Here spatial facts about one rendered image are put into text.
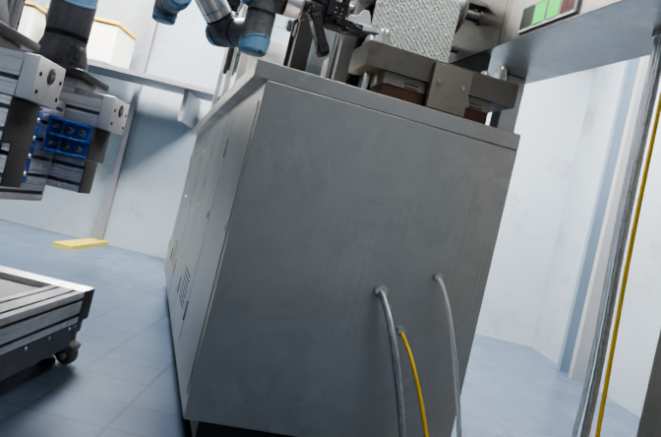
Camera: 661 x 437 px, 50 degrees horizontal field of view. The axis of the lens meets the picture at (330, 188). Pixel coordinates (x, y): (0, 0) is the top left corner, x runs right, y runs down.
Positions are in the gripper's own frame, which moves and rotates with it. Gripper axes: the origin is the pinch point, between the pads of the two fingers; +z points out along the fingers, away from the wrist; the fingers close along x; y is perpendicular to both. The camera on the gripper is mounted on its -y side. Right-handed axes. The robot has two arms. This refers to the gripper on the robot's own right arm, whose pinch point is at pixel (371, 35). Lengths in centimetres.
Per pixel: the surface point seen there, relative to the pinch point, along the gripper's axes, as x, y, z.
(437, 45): -0.4, 2.7, 18.4
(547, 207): 296, -5, 239
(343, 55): 7.7, -5.4, -4.4
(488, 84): -20.1, -8.2, 26.7
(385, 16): -0.3, 6.1, 2.2
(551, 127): 299, 54, 229
